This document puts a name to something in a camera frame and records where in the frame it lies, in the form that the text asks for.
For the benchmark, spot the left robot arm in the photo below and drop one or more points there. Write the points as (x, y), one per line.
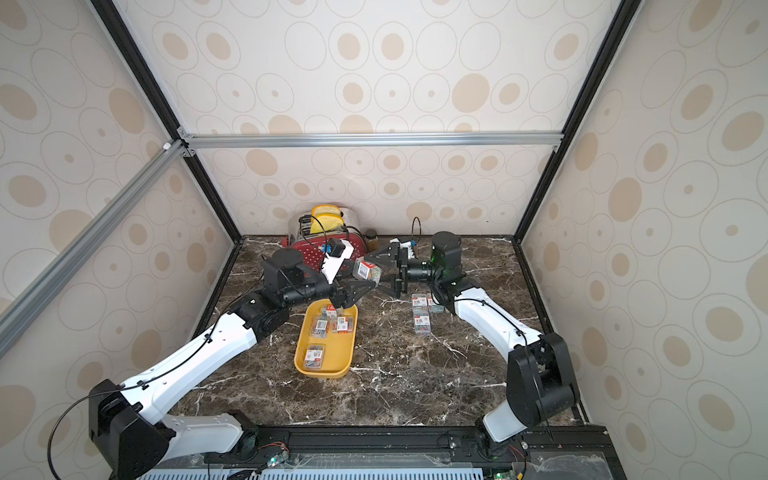
(130, 423)

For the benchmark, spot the horizontal aluminium rail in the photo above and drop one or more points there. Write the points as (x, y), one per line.
(354, 140)

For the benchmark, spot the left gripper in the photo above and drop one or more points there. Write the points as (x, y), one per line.
(347, 296)

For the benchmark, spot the left spice jar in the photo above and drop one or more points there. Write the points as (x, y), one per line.
(371, 238)

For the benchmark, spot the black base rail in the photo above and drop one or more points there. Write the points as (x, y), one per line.
(366, 447)

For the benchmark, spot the left aluminium rail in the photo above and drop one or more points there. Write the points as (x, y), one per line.
(35, 299)

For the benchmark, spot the yellow toast slice rear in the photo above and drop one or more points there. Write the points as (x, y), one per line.
(327, 209)

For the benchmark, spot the yellow toast slice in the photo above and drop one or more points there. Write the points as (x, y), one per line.
(325, 223)
(327, 209)

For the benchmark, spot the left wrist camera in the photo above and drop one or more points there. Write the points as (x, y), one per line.
(336, 252)

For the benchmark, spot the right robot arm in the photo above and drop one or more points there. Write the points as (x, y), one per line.
(541, 381)

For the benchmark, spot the yellow storage tray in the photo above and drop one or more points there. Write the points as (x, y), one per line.
(339, 348)

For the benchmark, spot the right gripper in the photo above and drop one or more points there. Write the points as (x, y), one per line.
(402, 271)

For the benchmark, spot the red toaster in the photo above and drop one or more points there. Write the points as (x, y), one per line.
(309, 232)

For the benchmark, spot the yellow toast slice front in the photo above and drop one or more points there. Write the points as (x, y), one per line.
(325, 223)

